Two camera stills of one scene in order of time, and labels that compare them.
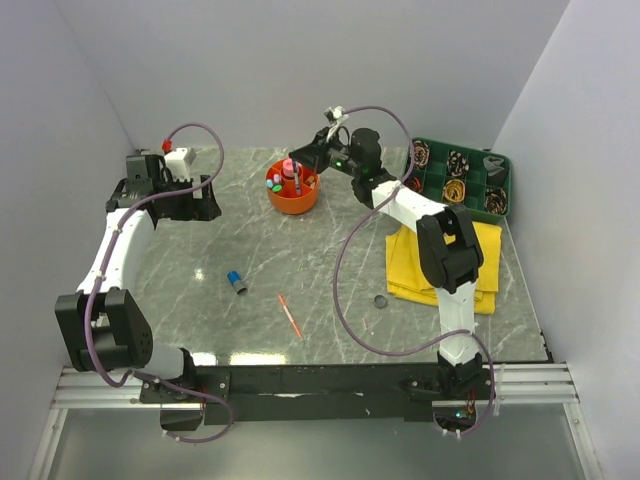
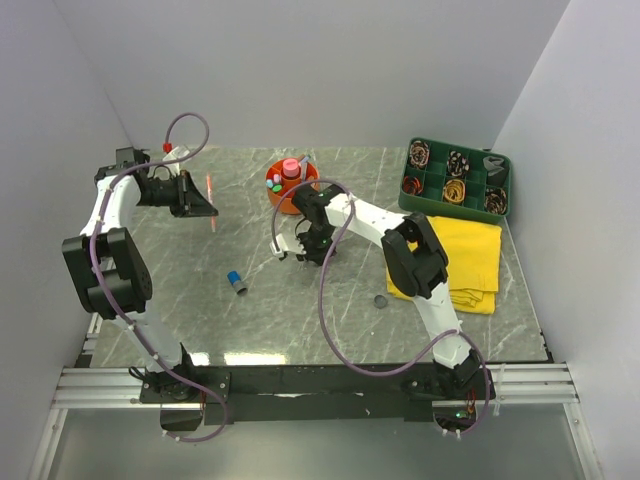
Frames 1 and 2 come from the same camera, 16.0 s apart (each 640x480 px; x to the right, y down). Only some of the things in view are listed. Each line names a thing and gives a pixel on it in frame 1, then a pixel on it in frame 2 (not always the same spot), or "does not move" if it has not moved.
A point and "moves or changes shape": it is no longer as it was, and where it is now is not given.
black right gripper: (314, 155) → (311, 256)
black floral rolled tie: (456, 164) does not move
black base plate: (294, 392) does not move
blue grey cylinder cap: (235, 280) does not move
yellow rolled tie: (454, 190) does not move
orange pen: (291, 318) moves or changes shape
